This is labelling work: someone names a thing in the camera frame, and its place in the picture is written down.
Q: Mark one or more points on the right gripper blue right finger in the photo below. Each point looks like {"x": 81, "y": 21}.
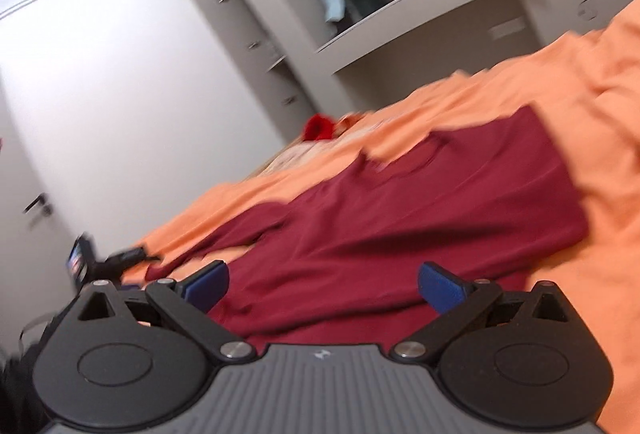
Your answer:
{"x": 462, "y": 307}

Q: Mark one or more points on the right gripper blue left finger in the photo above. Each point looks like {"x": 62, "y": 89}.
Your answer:
{"x": 183, "y": 306}

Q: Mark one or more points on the grey wardrobe door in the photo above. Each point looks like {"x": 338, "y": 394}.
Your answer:
{"x": 263, "y": 66}

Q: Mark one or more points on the dark red shirt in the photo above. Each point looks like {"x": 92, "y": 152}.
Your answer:
{"x": 339, "y": 263}

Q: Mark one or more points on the grey window desk unit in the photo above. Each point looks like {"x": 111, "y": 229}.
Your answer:
{"x": 410, "y": 43}

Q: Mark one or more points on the orange bed sheet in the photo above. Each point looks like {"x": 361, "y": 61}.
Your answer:
{"x": 585, "y": 91}

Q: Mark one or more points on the black door handle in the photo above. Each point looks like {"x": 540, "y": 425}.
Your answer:
{"x": 42, "y": 203}

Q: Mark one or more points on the bright red cloth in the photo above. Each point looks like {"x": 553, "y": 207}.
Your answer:
{"x": 319, "y": 127}

